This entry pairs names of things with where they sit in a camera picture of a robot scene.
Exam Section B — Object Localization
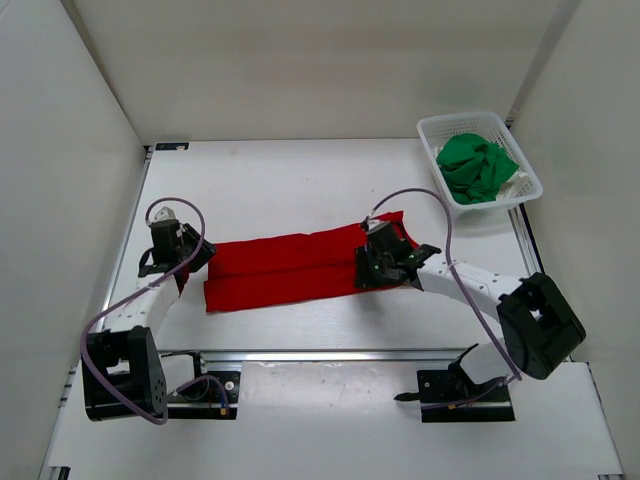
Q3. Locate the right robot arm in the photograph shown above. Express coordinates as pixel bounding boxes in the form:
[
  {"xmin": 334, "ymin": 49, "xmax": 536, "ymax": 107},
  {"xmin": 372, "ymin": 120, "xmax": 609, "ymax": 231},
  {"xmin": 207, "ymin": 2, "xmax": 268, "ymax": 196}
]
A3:
[{"xmin": 355, "ymin": 220, "xmax": 586, "ymax": 400}]

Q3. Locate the white plastic basket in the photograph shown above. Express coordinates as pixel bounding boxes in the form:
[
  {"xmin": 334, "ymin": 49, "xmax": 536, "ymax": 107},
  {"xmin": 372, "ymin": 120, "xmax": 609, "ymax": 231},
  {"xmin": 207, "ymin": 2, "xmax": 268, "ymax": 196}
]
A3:
[{"xmin": 417, "ymin": 111, "xmax": 543, "ymax": 216}]

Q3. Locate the aluminium rail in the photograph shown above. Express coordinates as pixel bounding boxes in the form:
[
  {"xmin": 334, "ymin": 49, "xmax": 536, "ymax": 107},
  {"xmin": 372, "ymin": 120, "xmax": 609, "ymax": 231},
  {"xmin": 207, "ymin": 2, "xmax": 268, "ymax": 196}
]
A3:
[{"xmin": 158, "ymin": 348, "xmax": 463, "ymax": 363}]

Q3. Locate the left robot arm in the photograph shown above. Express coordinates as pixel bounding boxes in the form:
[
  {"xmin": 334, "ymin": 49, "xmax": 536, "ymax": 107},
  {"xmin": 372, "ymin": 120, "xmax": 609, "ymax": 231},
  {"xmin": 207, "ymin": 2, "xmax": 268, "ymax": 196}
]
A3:
[{"xmin": 81, "ymin": 220, "xmax": 216, "ymax": 424}]

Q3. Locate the white cloth in basket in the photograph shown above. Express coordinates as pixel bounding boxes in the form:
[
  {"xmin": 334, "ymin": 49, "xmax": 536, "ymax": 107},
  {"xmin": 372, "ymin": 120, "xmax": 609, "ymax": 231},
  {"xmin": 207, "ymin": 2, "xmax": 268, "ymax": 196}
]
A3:
[{"xmin": 496, "ymin": 170, "xmax": 530, "ymax": 200}]

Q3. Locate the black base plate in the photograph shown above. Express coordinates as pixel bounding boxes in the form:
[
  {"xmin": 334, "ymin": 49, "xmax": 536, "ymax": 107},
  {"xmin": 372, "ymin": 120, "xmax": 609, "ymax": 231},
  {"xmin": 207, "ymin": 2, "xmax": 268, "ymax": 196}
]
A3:
[
  {"xmin": 394, "ymin": 361, "xmax": 516, "ymax": 423},
  {"xmin": 160, "ymin": 350, "xmax": 241, "ymax": 420}
]

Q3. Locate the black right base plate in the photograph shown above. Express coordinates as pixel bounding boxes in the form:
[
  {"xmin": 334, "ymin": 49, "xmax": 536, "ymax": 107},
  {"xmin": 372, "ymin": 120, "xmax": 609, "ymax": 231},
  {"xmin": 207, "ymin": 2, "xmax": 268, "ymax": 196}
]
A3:
[{"xmin": 394, "ymin": 361, "xmax": 516, "ymax": 423}]

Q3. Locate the green t shirt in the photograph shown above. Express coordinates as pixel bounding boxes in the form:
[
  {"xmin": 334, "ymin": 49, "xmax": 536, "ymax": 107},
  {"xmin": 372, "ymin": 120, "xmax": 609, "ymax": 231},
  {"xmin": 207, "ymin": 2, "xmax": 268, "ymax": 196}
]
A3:
[{"xmin": 436, "ymin": 133, "xmax": 519, "ymax": 205}]

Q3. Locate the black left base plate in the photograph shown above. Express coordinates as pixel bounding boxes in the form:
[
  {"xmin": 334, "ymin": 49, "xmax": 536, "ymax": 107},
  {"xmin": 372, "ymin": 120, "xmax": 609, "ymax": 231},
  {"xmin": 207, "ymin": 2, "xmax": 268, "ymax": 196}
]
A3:
[{"xmin": 160, "ymin": 350, "xmax": 241, "ymax": 420}]

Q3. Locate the red t shirt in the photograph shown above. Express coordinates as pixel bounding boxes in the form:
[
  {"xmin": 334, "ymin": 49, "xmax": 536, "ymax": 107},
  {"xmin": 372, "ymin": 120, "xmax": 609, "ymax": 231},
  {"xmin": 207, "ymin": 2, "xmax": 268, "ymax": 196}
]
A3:
[{"xmin": 203, "ymin": 210, "xmax": 419, "ymax": 314}]

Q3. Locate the small label sticker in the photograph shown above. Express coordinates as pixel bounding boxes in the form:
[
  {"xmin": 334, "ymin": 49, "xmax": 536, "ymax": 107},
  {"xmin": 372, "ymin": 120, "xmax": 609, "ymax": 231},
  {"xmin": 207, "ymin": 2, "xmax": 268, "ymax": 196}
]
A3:
[{"xmin": 154, "ymin": 142, "xmax": 189, "ymax": 151}]

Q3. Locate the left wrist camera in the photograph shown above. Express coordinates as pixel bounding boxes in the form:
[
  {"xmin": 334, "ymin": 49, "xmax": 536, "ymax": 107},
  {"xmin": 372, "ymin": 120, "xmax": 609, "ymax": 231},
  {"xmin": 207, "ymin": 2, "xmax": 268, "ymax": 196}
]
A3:
[{"xmin": 147, "ymin": 206, "xmax": 177, "ymax": 226}]

